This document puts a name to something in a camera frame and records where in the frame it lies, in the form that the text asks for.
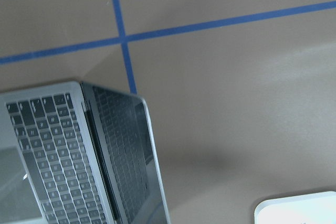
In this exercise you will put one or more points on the silver laptop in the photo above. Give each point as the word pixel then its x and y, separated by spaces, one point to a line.
pixel 75 152

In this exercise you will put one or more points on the white desk lamp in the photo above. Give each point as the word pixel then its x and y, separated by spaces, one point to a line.
pixel 308 208

